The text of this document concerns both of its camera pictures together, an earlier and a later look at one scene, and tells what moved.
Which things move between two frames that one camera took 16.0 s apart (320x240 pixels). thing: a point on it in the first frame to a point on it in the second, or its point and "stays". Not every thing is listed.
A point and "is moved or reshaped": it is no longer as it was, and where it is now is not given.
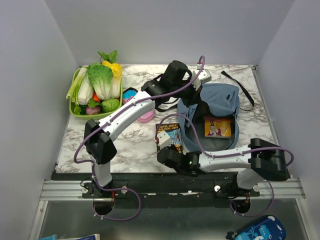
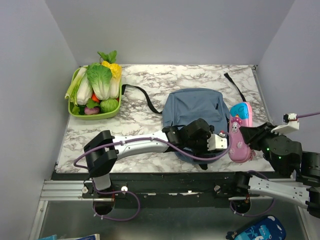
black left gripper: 194,97 to 205,147
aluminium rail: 63,190 stays
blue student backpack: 217,100 is moved or reshaped
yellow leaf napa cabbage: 116,69 stays
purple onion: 93,111 stays
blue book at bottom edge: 93,237 stays
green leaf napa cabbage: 101,76 stays
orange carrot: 95,97 stays
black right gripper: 171,146 to 254,134
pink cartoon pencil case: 127,94 to 241,115
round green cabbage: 110,105 stays
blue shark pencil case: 267,228 stays
